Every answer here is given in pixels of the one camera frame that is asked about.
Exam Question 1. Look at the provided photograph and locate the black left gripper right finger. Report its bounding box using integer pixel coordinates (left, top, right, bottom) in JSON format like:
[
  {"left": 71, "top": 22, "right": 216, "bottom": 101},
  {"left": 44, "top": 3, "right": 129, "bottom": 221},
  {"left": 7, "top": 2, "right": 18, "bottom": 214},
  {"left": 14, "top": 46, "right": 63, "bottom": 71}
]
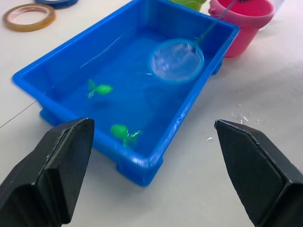
[{"left": 214, "top": 119, "right": 303, "bottom": 227}]

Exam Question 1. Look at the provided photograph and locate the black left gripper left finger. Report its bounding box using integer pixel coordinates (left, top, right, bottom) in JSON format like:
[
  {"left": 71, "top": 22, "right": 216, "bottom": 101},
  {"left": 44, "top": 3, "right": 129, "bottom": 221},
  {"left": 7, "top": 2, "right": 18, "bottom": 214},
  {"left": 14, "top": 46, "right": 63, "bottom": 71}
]
[{"left": 0, "top": 117, "right": 95, "bottom": 227}]

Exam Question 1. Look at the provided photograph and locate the small blue fishing net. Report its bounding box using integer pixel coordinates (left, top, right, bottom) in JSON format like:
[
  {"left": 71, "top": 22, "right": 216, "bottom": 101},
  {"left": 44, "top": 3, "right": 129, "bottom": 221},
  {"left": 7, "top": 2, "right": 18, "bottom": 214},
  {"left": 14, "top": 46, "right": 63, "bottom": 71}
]
[{"left": 150, "top": 0, "right": 237, "bottom": 85}]

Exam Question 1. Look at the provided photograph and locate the green toy fish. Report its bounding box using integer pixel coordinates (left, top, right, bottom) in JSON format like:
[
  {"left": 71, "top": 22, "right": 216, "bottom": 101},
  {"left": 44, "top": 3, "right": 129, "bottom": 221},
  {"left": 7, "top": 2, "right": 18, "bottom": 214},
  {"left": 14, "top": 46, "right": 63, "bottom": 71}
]
[
  {"left": 110, "top": 124, "right": 142, "bottom": 148},
  {"left": 87, "top": 79, "right": 114, "bottom": 100}
]

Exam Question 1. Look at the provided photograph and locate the blue plastic tub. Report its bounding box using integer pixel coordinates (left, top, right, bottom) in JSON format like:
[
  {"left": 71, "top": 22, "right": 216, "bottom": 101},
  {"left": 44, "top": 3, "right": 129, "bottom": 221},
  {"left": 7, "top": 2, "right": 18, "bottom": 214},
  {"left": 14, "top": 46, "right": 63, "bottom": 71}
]
[{"left": 12, "top": 0, "right": 241, "bottom": 187}]

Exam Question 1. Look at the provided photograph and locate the pink plastic bucket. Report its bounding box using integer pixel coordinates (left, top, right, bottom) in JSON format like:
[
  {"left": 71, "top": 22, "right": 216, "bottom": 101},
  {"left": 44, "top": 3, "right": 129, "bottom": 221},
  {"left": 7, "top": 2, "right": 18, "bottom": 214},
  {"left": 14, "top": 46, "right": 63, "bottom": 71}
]
[{"left": 208, "top": 0, "right": 275, "bottom": 58}]

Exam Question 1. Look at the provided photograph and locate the green plastic bucket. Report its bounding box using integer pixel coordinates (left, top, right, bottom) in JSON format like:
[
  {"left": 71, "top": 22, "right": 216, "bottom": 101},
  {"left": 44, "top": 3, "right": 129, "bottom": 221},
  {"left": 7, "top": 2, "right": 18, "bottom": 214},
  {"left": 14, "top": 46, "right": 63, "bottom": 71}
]
[{"left": 168, "top": 0, "right": 206, "bottom": 12}]

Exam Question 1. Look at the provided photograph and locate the brown adhesive tape roll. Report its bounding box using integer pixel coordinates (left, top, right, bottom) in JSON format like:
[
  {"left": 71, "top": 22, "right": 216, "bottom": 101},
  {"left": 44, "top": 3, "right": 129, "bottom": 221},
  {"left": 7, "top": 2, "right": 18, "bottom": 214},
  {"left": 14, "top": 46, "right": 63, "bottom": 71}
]
[{"left": 2, "top": 3, "right": 57, "bottom": 33}]

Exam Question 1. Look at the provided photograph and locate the blue adhesive tape roll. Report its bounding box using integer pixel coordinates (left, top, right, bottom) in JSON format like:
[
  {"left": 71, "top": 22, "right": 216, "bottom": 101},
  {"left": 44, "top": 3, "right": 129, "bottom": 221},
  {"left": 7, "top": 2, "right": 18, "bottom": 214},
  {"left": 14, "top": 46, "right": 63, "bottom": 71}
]
[{"left": 35, "top": 0, "right": 79, "bottom": 9}]

